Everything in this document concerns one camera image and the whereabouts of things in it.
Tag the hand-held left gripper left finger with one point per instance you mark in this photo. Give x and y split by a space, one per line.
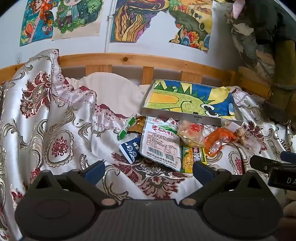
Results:
96 172

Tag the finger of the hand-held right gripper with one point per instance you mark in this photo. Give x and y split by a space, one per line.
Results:
261 163
289 156

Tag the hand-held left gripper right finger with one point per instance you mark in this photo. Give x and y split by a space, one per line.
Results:
201 172

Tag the yellow green snack packet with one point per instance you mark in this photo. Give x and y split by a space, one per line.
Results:
188 160

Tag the clear nut snack packet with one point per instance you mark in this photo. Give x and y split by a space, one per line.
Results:
242 136

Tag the orange snack packet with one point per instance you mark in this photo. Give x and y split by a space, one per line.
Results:
217 141

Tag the clear red-print snack packet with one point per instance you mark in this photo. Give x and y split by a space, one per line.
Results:
192 134

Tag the dark blue snack packet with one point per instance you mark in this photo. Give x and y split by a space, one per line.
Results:
131 150

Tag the large white snack packet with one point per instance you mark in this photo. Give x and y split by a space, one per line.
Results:
159 143

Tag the green tube snack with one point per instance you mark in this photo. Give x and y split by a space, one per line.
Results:
126 128

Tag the grey tray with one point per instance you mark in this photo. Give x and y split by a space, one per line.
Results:
185 117

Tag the brown snack packet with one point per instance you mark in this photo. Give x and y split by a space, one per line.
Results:
138 126

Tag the person's right hand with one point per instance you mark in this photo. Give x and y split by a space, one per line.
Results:
291 206

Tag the floral satin blanket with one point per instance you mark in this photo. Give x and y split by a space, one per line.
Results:
46 115

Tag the dinosaur drawing paper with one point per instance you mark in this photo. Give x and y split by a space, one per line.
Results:
185 97

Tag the white pillow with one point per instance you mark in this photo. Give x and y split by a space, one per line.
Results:
111 92

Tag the olive coat with fur trim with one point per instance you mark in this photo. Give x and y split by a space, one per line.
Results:
281 69

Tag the wooden bed headboard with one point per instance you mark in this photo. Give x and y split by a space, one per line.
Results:
115 59

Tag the camouflage cloth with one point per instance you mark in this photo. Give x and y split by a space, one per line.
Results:
245 46

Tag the dark garment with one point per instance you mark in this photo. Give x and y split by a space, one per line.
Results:
272 20

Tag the pink cloth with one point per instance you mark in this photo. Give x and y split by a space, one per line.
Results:
238 7

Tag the white wall pipe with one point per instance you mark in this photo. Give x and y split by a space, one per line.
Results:
106 34

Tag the landscape and mushrooms wall poster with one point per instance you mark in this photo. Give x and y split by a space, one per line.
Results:
192 27

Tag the blond figure wall poster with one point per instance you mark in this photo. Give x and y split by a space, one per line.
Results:
76 20

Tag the swirl and seaweed wall poster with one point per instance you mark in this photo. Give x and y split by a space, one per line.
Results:
129 23

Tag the orange-haired figure wall poster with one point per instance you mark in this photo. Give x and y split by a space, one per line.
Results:
32 23

